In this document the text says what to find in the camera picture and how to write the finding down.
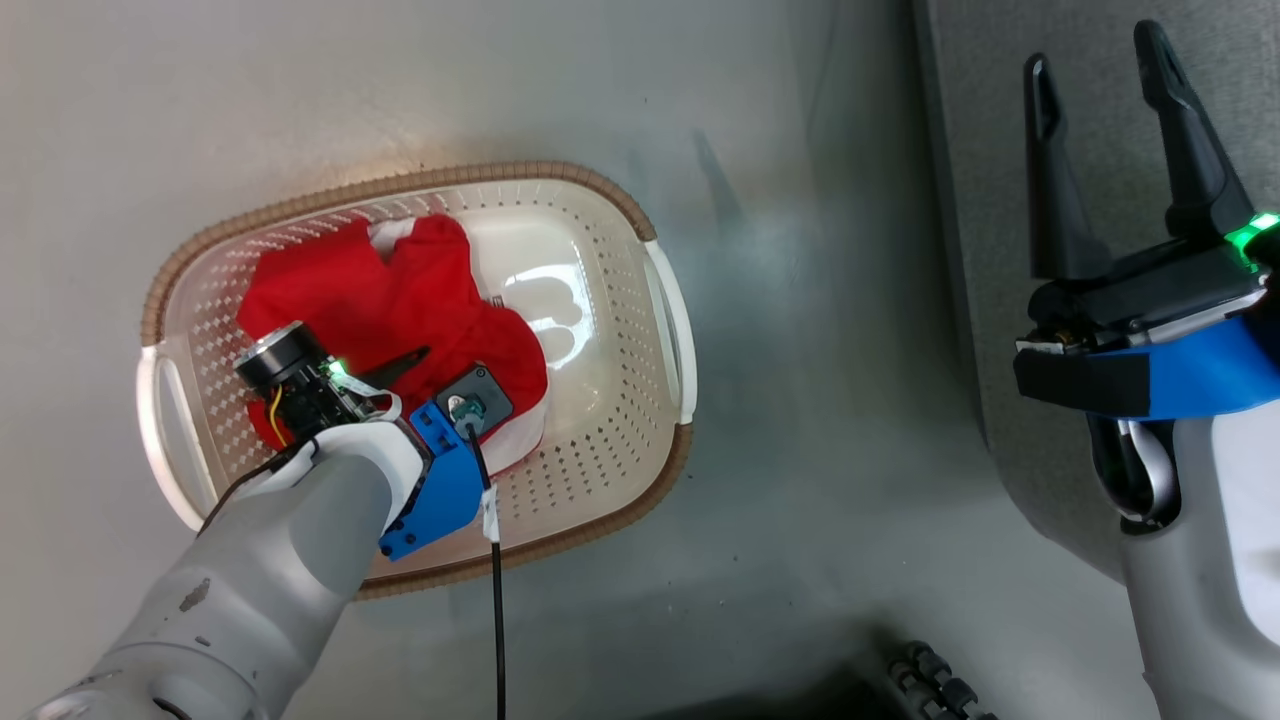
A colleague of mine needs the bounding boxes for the white plastic laundry basket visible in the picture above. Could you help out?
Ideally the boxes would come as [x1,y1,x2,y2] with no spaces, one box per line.
[135,160,699,602]

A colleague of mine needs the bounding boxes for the black corrugated cable chain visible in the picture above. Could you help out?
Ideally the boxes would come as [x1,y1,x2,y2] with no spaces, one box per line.
[884,640,1001,720]

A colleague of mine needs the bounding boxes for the red cloth garment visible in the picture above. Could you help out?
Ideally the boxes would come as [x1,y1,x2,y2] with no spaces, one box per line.
[236,213,550,473]

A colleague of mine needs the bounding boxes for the grey fabric sofa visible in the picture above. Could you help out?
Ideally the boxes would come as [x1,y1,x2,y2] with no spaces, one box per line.
[912,0,1280,583]

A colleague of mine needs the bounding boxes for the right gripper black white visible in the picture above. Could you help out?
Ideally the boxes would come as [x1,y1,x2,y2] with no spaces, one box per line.
[1014,20,1280,357]

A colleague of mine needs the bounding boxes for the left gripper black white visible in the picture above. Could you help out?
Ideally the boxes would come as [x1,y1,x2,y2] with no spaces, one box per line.
[234,321,432,448]

